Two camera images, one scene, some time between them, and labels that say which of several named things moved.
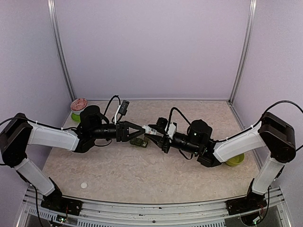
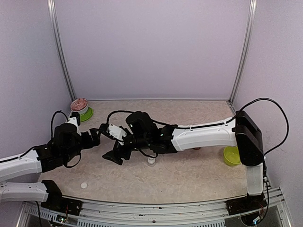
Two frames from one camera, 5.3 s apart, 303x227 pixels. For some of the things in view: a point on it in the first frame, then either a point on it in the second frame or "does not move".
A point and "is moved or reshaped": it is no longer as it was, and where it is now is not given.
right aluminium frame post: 244,56 does not move
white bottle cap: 84,185 does not move
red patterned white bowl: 77,105 does not move
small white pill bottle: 149,130 is moved or reshaped
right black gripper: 162,142 to 112,154
